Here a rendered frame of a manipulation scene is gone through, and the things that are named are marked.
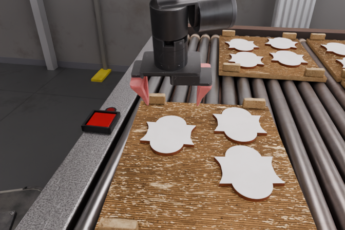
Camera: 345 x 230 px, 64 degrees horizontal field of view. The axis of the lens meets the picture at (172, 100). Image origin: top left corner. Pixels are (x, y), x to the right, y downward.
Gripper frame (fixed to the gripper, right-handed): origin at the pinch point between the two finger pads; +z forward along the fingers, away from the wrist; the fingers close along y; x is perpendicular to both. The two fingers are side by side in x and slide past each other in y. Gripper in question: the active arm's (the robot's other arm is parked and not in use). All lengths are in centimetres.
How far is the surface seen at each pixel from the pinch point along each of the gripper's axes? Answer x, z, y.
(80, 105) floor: 139, 135, -96
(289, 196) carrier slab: -13.9, 9.8, 21.2
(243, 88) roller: 28.1, 20.1, 20.5
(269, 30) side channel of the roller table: 82, 29, 41
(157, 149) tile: -3.9, 10.5, -3.2
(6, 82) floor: 180, 141, -191
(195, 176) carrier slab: -10.3, 10.3, 4.6
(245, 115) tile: 9.9, 13.7, 17.4
